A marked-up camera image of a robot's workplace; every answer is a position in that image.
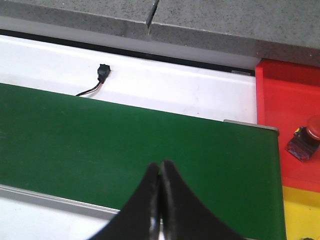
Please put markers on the grey stone counter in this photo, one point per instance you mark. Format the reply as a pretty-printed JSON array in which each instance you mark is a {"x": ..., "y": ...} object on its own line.
[{"x": 227, "y": 32}]

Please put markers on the black connector with cable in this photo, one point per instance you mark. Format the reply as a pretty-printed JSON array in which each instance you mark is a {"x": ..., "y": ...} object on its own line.
[{"x": 103, "y": 72}]

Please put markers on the yellow plastic tray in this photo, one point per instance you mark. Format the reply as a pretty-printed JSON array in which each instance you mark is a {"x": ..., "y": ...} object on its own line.
[{"x": 302, "y": 214}]

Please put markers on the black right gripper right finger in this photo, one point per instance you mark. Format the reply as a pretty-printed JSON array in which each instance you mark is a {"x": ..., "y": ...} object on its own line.
[{"x": 184, "y": 216}]

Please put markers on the red mushroom push button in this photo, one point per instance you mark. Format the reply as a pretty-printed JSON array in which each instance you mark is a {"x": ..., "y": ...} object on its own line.
[{"x": 306, "y": 140}]

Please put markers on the red plastic tray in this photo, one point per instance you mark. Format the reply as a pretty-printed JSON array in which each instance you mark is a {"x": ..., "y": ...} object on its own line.
[{"x": 287, "y": 95}]

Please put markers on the green conveyor belt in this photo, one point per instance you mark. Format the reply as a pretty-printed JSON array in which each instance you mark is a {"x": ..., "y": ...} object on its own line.
[{"x": 97, "y": 152}]

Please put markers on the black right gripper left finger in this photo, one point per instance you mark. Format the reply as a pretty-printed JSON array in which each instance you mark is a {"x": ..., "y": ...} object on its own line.
[{"x": 139, "y": 219}]

